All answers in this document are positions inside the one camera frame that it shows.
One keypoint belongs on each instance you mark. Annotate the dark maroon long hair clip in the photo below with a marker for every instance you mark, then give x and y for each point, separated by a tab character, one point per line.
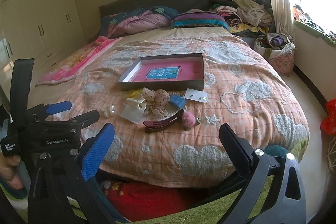
154	126

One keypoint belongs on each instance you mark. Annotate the dark green headboard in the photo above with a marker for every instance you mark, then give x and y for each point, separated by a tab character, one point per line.
129	5

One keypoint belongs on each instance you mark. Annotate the floral fabric laundry bag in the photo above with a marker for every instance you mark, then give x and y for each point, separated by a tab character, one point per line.
278	50

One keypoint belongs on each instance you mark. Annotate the cream claw hair clip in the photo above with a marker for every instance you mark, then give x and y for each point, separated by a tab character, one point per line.
137	103

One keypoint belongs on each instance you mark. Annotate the polka dot fabric bow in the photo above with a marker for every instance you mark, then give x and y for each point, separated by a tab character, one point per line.
156	102

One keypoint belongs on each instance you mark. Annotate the orange cloud pattern quilt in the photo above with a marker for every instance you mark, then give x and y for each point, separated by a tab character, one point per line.
244	91

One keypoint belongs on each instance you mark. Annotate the person's left hand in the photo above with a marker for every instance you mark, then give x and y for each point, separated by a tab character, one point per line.
8	170

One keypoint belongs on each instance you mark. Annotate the pink cartoon blanket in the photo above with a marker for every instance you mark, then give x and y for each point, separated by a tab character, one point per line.
73	65

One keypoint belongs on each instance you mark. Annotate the pink and teal duvet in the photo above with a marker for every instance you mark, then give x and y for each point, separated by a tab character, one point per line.
136	21

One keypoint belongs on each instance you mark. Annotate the cream wardrobe with black handles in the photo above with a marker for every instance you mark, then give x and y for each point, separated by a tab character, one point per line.
47	31

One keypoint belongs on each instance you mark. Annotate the earring card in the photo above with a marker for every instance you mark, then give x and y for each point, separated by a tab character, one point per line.
196	95

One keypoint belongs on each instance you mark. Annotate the white card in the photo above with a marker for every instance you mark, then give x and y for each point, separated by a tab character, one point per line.
132	114

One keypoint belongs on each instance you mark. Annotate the purple teal striped pillow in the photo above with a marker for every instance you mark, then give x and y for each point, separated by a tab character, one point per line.
199	19

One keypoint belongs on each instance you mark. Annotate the blue square hair clip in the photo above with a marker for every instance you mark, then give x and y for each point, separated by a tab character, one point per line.
177	101

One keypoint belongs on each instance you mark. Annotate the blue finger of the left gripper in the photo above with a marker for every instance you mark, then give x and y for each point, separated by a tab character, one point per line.
58	107

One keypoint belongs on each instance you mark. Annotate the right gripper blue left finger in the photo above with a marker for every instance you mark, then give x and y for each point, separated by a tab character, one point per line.
94	150

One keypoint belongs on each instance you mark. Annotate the red plastic bag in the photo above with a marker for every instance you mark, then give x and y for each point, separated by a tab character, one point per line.
328	125

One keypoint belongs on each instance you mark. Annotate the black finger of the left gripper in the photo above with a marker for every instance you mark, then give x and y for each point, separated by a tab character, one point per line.
84	120

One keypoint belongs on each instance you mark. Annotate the clear pearl claw clip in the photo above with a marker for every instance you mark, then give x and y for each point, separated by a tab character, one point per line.
109	111

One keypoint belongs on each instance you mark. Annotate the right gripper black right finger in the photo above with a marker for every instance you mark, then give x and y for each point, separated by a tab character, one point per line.
238	150

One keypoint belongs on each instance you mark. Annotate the pile of clothes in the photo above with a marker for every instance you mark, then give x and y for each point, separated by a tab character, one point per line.
246	17

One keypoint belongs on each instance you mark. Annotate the grey tray box pink inside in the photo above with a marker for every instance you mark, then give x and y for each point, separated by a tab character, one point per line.
168	72

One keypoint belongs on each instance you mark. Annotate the yellow rings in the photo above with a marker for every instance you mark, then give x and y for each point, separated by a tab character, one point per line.
134	93

